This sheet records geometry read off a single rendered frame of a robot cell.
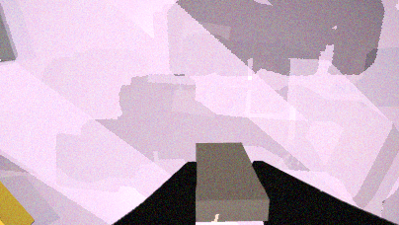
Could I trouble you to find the tan domino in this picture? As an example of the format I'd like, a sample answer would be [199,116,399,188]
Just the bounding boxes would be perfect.
[196,142,270,222]

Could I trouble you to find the white rectangular block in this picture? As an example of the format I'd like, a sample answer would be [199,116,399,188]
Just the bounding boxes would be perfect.
[0,14,16,62]

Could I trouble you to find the yellow block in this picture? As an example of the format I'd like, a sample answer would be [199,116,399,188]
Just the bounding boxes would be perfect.
[0,182,35,225]

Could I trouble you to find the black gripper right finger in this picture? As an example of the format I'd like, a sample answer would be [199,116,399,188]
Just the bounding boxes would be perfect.
[252,161,398,225]

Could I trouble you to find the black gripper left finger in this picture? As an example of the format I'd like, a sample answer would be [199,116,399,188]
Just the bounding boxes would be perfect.
[112,162,197,225]

